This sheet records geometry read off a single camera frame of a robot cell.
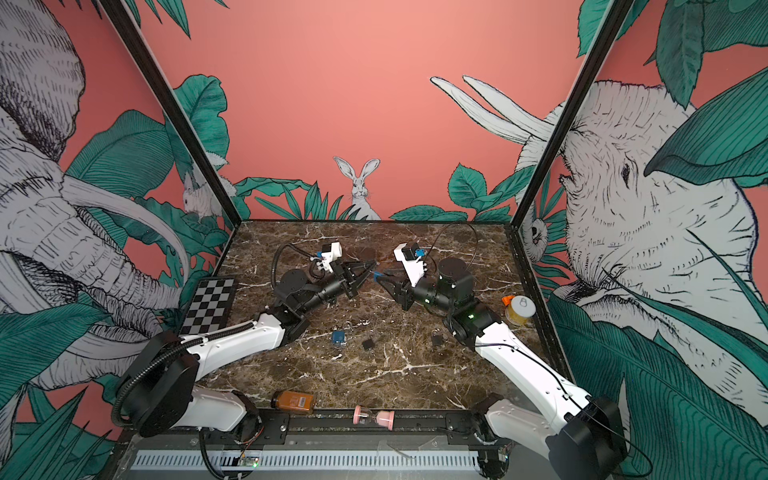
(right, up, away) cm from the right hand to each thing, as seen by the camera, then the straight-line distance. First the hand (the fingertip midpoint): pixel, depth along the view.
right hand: (379, 275), depth 68 cm
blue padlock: (-14, -21, +21) cm, 33 cm away
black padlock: (-4, -23, +20) cm, 31 cm away
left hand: (-1, +3, -1) cm, 3 cm away
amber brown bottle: (-23, -32, +7) cm, 40 cm away
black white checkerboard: (-55, -12, +24) cm, 62 cm away
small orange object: (+40, -11, +27) cm, 50 cm away
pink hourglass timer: (+1, -36, +6) cm, 37 cm away
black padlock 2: (+17, -22, +22) cm, 35 cm away
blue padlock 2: (-1, 0, +2) cm, 2 cm away
